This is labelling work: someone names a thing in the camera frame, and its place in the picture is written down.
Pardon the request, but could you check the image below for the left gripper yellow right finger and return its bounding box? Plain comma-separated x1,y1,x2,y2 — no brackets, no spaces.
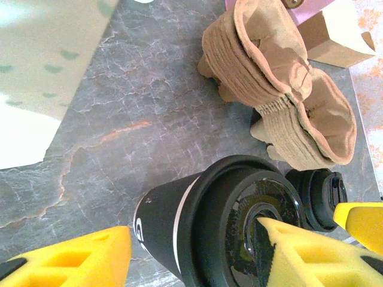
256,217,383,287

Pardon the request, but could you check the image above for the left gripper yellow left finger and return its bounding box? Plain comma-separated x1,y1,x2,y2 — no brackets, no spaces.
0,225,133,287

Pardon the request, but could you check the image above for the stack of pulp cup carriers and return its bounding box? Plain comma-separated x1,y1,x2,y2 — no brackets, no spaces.
197,0,358,172

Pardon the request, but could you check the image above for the stack of black cup lids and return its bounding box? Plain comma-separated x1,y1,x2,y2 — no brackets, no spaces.
285,168,349,233

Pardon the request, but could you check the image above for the brown cardboard napkin tray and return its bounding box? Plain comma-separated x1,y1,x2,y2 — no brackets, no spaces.
297,11,378,69

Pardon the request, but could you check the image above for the stack of white napkins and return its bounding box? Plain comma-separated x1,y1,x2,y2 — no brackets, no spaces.
321,0,376,56

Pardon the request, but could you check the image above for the pink holder cup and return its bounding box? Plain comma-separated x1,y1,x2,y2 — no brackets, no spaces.
224,0,330,27

